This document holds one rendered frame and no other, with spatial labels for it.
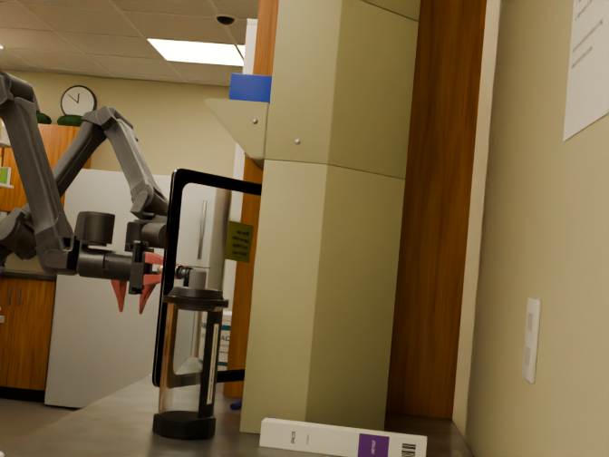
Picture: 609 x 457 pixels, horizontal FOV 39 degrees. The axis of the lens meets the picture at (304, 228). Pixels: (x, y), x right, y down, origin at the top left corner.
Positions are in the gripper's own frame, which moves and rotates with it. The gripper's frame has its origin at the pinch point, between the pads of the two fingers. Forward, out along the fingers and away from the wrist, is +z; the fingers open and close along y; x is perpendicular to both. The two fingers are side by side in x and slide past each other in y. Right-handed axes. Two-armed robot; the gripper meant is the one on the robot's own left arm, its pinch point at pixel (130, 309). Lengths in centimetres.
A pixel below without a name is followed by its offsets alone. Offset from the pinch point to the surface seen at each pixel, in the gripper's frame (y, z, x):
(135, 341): -111, 56, 442
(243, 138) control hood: 29, -35, -46
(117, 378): -122, 84, 442
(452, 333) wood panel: 72, -2, -9
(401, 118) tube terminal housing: 56, -43, -34
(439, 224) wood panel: 67, -25, -9
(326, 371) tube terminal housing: 47, 4, -43
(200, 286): 25, -9, -53
